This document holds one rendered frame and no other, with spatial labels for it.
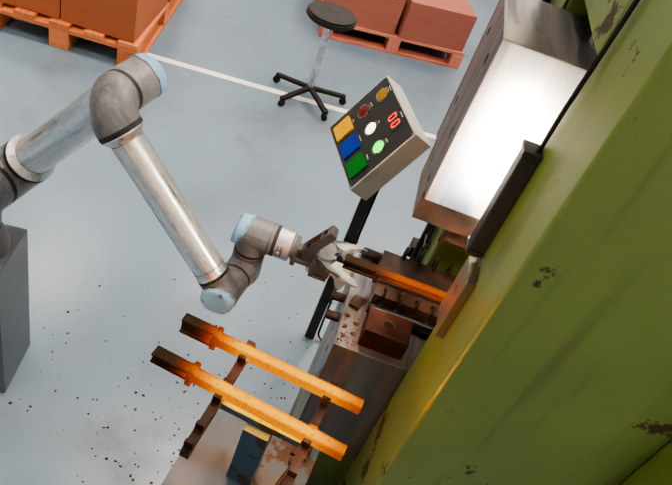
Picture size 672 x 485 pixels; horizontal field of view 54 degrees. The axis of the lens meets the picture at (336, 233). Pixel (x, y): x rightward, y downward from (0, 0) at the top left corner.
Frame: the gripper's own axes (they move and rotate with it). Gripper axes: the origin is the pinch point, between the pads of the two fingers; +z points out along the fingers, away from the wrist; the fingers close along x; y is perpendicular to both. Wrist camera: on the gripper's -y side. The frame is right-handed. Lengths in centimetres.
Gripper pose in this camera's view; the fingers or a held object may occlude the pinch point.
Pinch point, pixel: (364, 267)
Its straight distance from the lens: 181.7
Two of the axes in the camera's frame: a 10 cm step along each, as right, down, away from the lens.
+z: 9.4, 3.5, 0.2
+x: -2.1, 6.0, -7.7
